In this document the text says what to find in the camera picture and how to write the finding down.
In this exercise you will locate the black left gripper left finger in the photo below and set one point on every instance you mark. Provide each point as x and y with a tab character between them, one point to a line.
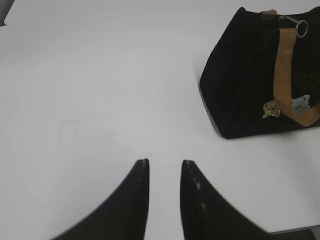
123	215

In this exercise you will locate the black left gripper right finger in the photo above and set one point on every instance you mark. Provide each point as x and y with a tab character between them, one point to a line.
206	215

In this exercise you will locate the black bag with tan strap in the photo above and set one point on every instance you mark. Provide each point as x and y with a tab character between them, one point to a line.
237	82

